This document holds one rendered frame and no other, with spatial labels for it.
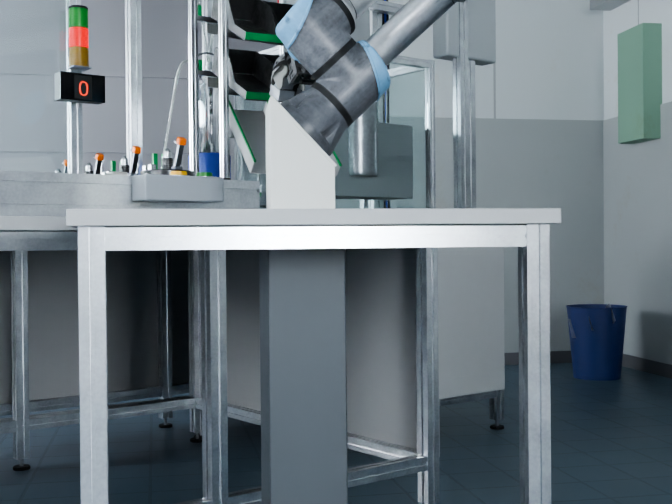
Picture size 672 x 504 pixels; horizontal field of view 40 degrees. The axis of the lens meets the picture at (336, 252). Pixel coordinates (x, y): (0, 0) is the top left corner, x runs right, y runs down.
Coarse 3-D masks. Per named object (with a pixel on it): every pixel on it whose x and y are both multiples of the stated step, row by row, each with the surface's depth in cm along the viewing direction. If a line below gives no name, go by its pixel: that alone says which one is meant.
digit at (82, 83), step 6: (78, 78) 237; (84, 78) 238; (90, 78) 239; (78, 84) 237; (84, 84) 238; (90, 84) 239; (78, 90) 237; (84, 90) 238; (90, 90) 239; (78, 96) 237; (84, 96) 238; (90, 96) 239
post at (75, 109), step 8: (72, 0) 241; (80, 0) 242; (80, 72) 242; (72, 104) 241; (80, 104) 242; (72, 112) 241; (80, 112) 242; (72, 120) 241; (80, 120) 242; (72, 128) 241; (80, 128) 242; (72, 136) 241; (80, 136) 242; (72, 144) 241; (80, 144) 242; (72, 152) 241; (80, 152) 242; (72, 160) 241; (80, 160) 242; (72, 168) 241; (80, 168) 242
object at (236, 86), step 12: (216, 48) 268; (216, 60) 268; (240, 60) 274; (252, 60) 276; (264, 60) 269; (216, 72) 269; (240, 72) 276; (252, 72) 277; (264, 72) 270; (240, 84) 264; (252, 84) 266; (264, 84) 269; (252, 96) 250; (264, 96) 252
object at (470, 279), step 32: (448, 256) 374; (480, 256) 385; (448, 288) 374; (480, 288) 385; (448, 320) 374; (480, 320) 385; (448, 352) 374; (480, 352) 385; (448, 384) 374; (480, 384) 385
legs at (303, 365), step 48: (96, 240) 160; (144, 240) 162; (192, 240) 164; (240, 240) 165; (288, 240) 166; (336, 240) 168; (384, 240) 170; (432, 240) 171; (480, 240) 173; (528, 240) 175; (96, 288) 160; (288, 288) 186; (336, 288) 188; (528, 288) 175; (96, 336) 160; (288, 336) 187; (336, 336) 188; (528, 336) 175; (96, 384) 160; (288, 384) 187; (336, 384) 189; (528, 384) 175; (96, 432) 160; (288, 432) 187; (336, 432) 189; (528, 432) 175; (96, 480) 160; (288, 480) 187; (336, 480) 189; (528, 480) 175
